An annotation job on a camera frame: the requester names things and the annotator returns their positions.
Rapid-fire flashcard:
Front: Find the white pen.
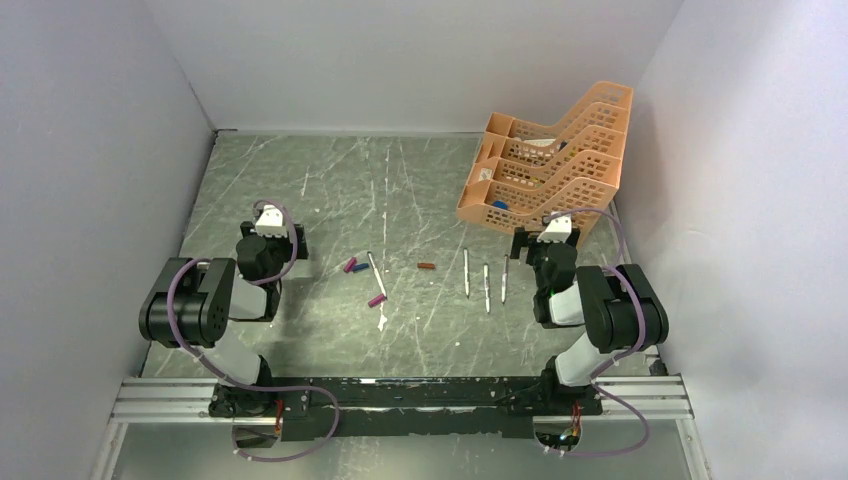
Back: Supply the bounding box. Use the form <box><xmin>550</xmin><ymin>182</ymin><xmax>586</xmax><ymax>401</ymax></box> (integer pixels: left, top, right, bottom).
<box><xmin>463</xmin><ymin>248</ymin><xmax>471</xmax><ymax>299</ymax></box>
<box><xmin>500</xmin><ymin>254</ymin><xmax>510</xmax><ymax>305</ymax></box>
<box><xmin>483</xmin><ymin>263</ymin><xmax>491</xmax><ymax>315</ymax></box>
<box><xmin>366</xmin><ymin>251</ymin><xmax>388</xmax><ymax>297</ymax></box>

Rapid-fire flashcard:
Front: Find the magenta pen cap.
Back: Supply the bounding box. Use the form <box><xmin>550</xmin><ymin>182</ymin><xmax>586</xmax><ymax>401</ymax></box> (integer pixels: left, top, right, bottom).
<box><xmin>343</xmin><ymin>257</ymin><xmax>357</xmax><ymax>273</ymax></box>
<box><xmin>368</xmin><ymin>294</ymin><xmax>386</xmax><ymax>308</ymax></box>

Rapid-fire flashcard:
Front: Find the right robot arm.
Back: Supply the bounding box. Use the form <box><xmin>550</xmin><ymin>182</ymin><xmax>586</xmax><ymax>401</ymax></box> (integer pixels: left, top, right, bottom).
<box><xmin>510</xmin><ymin>225</ymin><xmax>669</xmax><ymax>414</ymax></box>

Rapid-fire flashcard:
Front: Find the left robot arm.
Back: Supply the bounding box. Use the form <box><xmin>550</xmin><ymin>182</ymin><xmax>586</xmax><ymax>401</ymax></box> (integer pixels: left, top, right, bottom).
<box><xmin>139</xmin><ymin>221</ymin><xmax>309</xmax><ymax>416</ymax></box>

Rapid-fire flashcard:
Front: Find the orange plastic file rack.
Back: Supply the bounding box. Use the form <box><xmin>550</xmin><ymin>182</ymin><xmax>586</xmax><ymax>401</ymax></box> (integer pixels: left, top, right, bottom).
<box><xmin>456</xmin><ymin>81</ymin><xmax>634</xmax><ymax>233</ymax></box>

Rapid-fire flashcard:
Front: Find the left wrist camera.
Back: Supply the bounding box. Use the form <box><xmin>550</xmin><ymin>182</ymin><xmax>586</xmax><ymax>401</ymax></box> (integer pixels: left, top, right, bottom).
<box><xmin>254</xmin><ymin>204</ymin><xmax>288</xmax><ymax>238</ymax></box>

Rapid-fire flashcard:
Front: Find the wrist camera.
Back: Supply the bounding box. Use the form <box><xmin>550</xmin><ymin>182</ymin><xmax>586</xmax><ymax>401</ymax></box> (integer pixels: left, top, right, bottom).
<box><xmin>537</xmin><ymin>215</ymin><xmax>573</xmax><ymax>243</ymax></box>
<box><xmin>254</xmin><ymin>204</ymin><xmax>288</xmax><ymax>238</ymax></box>

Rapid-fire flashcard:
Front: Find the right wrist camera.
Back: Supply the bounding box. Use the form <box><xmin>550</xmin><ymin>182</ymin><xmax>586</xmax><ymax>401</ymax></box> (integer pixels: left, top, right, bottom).
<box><xmin>537</xmin><ymin>215</ymin><xmax>573</xmax><ymax>243</ymax></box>

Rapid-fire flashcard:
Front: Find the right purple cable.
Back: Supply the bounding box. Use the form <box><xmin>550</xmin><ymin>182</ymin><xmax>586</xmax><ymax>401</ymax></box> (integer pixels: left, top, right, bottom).
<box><xmin>541</xmin><ymin>207</ymin><xmax>652</xmax><ymax>460</ymax></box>

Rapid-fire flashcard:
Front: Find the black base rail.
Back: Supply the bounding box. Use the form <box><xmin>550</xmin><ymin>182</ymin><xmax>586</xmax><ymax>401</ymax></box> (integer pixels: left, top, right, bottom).
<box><xmin>207</xmin><ymin>371</ymin><xmax>603</xmax><ymax>441</ymax></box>

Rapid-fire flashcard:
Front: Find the aluminium frame rail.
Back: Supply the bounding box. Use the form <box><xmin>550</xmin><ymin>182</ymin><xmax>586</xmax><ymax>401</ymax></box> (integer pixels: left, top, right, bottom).
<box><xmin>110</xmin><ymin>376</ymin><xmax>694</xmax><ymax>424</ymax></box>

